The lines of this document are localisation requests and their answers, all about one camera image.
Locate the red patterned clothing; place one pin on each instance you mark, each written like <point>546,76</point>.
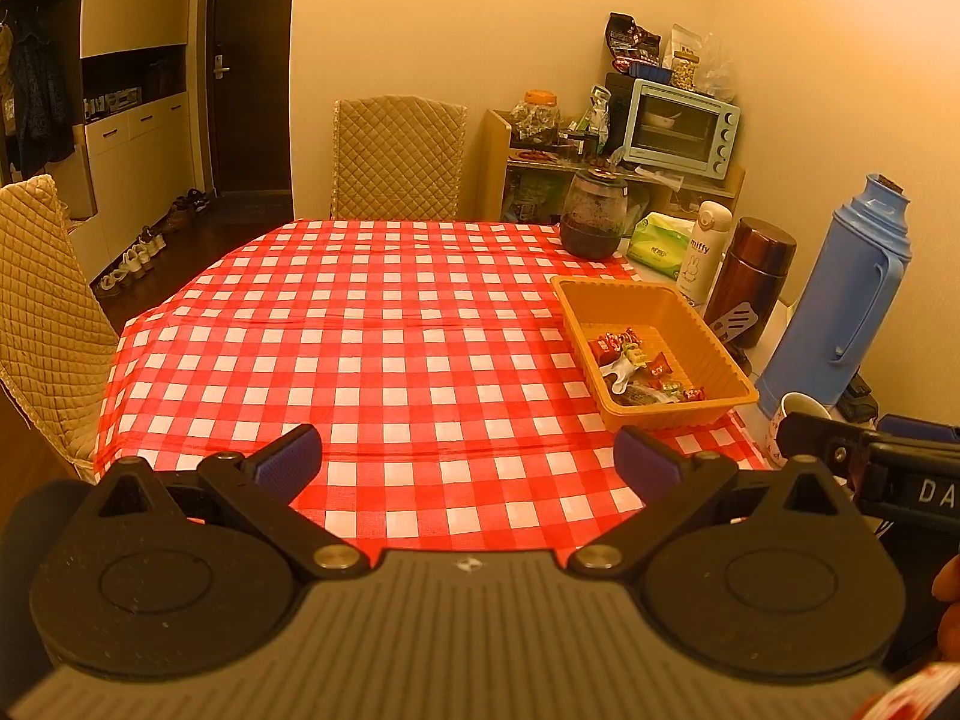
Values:
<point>915,697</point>

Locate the grey printed snack packet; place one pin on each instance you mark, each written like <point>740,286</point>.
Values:
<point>643,394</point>

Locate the clear plastic bag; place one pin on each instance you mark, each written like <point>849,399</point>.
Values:
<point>720,71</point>

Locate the red checked tablecloth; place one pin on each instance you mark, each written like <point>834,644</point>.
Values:
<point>375,360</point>

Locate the dark hanging jacket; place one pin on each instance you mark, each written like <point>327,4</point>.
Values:
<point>41,97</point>

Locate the jar with orange lid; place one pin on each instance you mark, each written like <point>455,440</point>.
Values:
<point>535,120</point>

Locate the dark snack bag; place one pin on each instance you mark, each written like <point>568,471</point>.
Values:
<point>630,45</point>

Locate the white green snack packet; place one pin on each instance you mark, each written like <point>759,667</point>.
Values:
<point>624,371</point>

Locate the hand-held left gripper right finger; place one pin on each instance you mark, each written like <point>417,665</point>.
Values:
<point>645,465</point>

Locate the glass jar with dark contents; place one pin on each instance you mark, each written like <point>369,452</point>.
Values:
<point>592,214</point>

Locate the beige quilted chair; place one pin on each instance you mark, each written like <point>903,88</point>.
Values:
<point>45,315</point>
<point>397,157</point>

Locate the blue thermos flask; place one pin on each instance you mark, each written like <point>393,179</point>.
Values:
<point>832,300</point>

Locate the wooden shelf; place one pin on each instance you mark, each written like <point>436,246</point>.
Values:
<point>491,165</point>

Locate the green tissue pack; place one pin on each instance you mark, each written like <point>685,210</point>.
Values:
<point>660,244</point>

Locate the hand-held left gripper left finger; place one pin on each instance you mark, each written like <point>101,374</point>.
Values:
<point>289,461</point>

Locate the black power adapter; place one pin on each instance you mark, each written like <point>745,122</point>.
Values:
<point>855,397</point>

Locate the blue box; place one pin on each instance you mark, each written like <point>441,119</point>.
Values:
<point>651,73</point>

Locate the brown metal thermos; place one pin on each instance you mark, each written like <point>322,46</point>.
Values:
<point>754,270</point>

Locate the red snack packet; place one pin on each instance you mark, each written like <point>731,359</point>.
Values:
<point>604,349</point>

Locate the light blue toaster oven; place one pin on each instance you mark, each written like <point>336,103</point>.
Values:
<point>679,127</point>

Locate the yellow plastic tray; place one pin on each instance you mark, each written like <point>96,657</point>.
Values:
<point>637,300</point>

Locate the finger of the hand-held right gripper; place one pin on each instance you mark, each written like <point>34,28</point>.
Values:
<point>821,442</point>
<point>922,431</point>

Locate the jar of nuts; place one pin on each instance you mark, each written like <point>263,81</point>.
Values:
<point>684,71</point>

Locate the white slotted spatula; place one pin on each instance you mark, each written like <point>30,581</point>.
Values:
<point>733,324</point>

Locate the green white snack bag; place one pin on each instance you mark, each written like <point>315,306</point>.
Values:
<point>596,120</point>

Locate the white patterned mug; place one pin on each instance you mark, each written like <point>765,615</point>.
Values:
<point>795,409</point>

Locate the dark wooden door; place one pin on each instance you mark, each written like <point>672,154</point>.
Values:
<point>251,67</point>

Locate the white drink bottle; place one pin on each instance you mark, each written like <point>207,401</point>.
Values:
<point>701,255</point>

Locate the person's right hand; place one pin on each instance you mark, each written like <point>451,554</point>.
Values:
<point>949,581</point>

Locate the row of shoes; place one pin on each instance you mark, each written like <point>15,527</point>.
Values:
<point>142,251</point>

